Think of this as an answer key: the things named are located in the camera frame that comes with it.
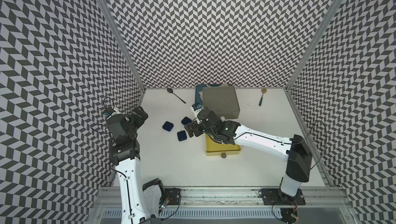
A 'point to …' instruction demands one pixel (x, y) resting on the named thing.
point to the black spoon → (170, 90)
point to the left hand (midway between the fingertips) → (137, 113)
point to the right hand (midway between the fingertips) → (193, 124)
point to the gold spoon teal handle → (263, 91)
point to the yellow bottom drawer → (214, 148)
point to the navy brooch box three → (181, 136)
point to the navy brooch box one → (167, 126)
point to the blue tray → (199, 88)
